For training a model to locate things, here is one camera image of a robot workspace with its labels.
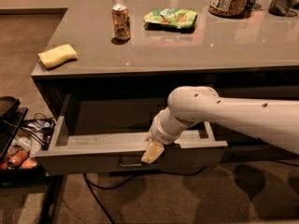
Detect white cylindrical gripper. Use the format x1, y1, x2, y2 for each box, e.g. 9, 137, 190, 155
141, 109, 181, 164

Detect orange soda can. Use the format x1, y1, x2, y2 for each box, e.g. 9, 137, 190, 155
111, 4, 131, 40

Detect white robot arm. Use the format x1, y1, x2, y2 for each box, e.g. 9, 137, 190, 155
141, 86, 299, 164

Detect black floor cable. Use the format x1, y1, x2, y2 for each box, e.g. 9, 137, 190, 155
82, 166, 207, 224

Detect green chip bag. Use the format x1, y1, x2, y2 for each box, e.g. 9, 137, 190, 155
144, 8, 197, 29

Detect grey cabinet counter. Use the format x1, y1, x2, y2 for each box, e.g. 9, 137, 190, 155
30, 0, 299, 173

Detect yellow sponge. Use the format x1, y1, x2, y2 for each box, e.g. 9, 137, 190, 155
37, 44, 78, 69

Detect black cluttered bin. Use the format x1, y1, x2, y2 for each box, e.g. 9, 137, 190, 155
0, 119, 55, 182

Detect dark glass pitcher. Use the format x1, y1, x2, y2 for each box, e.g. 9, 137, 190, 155
268, 0, 297, 17

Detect grey top drawer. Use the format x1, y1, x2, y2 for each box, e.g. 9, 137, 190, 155
36, 94, 227, 175

